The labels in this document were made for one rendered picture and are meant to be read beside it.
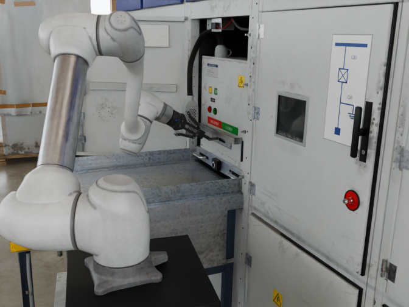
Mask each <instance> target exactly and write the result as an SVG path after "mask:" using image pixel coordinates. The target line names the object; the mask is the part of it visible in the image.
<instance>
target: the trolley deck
mask: <svg viewBox="0 0 409 307"><path fill-rule="evenodd" d="M114 174H118V175H126V176H129V177H131V178H133V179H134V180H135V182H137V183H138V185H139V186H140V187H141V189H147V188H157V187H162V186H172V185H182V184H188V183H198V182H208V181H214V180H218V179H217V178H215V177H214V176H213V175H211V174H210V173H208V172H206V171H205V170H203V169H202V168H200V167H199V166H197V165H196V164H194V163H193V162H188V163H177V164H165V165H157V166H146V167H139V168H126V169H115V170H108V171H96V172H84V173H77V174H74V175H75V176H76V177H77V179H78V180H79V182H80V189H81V192H87V191H88V190H89V187H90V186H91V185H92V184H93V183H94V182H95V181H96V180H98V179H100V178H102V177H104V176H107V175H114ZM148 208H149V217H150V222H153V221H161V220H166V219H173V218H178V217H186V216H194V215H198V214H206V213H214V212H219V211H226V210H234V209H239V208H243V194H242V195H241V194H232V195H227V196H218V197H210V198H204V199H195V200H187V201H182V202H173V203H164V204H159V205H150V206H148Z"/></svg>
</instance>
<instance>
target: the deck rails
mask: <svg viewBox="0 0 409 307"><path fill-rule="evenodd" d="M188 162H192V161H190V148H184V149H169V150H155V151H147V152H139V153H138V154H136V155H129V154H127V153H119V154H111V155H97V156H89V157H75V163H74V171H73V174H77V173H84V172H96V171H108V170H115V169H126V168H139V167H146V166H157V165H165V164H177V163H188ZM142 191H143V193H144V195H145V199H146V201H147V205H148V206H150V205H159V204H164V203H173V202H182V201H187V200H195V199H204V198H210V197H218V196H227V195H232V194H240V178H229V179H224V180H214V181H208V182H198V183H188V184H182V185H172V186H162V187H157V188H147V189H142Z"/></svg>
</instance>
